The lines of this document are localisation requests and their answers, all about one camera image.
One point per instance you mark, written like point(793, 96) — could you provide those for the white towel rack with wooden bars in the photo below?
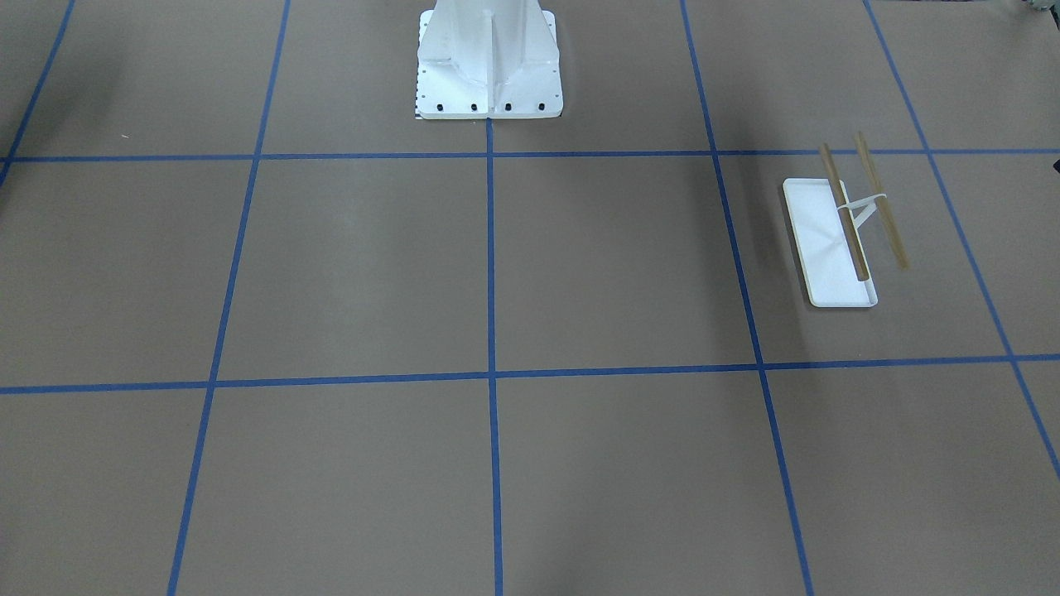
point(825, 224)

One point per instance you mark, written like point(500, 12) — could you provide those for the white camera mast with base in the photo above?
point(488, 59)

